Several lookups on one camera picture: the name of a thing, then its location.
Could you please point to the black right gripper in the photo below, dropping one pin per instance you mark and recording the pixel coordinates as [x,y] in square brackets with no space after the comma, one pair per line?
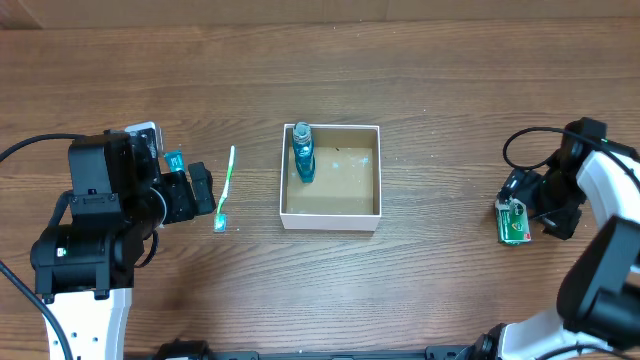
[561,225]

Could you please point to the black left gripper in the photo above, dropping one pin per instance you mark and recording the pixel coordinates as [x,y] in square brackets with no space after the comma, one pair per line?
[183,206]

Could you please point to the green white soap bar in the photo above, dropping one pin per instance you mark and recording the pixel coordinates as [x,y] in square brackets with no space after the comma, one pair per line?
[512,222]

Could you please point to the blue mouthwash bottle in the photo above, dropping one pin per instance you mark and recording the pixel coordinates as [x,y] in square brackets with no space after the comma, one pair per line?
[303,147]

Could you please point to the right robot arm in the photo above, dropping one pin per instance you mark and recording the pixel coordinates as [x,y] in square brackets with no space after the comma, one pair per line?
[596,310]

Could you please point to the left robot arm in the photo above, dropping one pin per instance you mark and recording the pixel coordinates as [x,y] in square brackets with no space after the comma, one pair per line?
[85,259]

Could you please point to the red green toothpaste tube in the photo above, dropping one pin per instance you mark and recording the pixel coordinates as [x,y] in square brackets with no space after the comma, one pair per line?
[174,160]

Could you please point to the green white toothbrush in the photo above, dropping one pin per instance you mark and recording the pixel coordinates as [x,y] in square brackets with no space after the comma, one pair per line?
[220,219]

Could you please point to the white open cardboard box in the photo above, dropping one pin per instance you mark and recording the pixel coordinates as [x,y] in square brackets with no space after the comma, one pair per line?
[346,193]

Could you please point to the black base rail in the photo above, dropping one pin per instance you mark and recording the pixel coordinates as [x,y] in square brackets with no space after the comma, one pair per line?
[179,349]

